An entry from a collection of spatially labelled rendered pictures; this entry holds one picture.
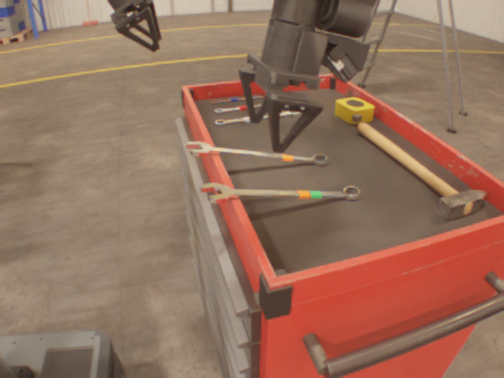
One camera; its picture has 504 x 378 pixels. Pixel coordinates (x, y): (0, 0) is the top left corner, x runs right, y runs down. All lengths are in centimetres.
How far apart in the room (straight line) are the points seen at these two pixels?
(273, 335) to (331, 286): 10
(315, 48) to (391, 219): 29
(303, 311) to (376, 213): 22
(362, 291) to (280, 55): 31
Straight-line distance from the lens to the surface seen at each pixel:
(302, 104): 43
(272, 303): 43
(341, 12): 48
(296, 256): 50
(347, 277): 46
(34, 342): 135
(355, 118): 89
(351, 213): 59
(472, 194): 68
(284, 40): 45
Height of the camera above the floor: 125
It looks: 33 degrees down
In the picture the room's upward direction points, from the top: straight up
